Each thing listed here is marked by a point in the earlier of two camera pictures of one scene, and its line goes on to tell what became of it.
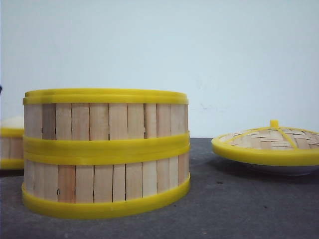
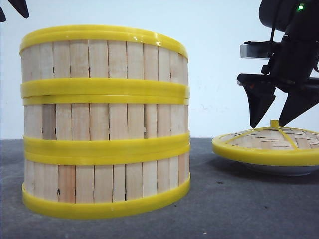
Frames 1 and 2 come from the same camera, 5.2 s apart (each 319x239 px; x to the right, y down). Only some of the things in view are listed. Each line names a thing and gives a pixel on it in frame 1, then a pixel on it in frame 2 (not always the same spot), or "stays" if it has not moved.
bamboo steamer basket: (104, 179) stays
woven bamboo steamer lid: (279, 145) stays
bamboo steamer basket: (12, 148) -> (101, 60)
